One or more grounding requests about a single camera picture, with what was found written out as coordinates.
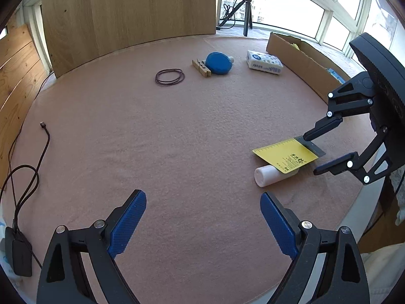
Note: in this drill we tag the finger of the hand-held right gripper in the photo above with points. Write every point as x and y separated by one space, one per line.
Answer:
332 166
319 128

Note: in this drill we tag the white power strip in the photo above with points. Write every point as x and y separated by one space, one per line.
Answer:
3 253

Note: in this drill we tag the white lip balm tube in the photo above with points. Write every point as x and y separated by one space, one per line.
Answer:
267 175

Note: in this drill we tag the patterned tissue pack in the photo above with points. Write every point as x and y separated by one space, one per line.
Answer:
264 61

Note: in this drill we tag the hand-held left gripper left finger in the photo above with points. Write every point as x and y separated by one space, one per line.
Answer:
129 221

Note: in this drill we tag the yellow card scraper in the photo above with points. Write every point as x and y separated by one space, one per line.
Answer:
281 155

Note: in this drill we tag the wooden clothespin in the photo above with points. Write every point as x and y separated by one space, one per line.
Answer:
201 67

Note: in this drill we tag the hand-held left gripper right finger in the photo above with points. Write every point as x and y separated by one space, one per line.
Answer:
278 224

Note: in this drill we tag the wooden slat panel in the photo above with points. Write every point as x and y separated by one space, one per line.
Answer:
15 79

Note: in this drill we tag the cardboard box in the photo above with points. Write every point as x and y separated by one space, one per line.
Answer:
284 50

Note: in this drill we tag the yellow shuttlecock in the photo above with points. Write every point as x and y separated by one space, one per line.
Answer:
296 47

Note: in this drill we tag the black tripod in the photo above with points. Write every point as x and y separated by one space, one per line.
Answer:
247 15

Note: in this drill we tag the blue round case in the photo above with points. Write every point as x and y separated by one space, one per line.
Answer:
218 63

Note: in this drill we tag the black power adapter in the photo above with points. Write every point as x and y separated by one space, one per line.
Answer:
20 256

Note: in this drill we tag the large wooden board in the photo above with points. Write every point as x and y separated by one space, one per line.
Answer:
126 12

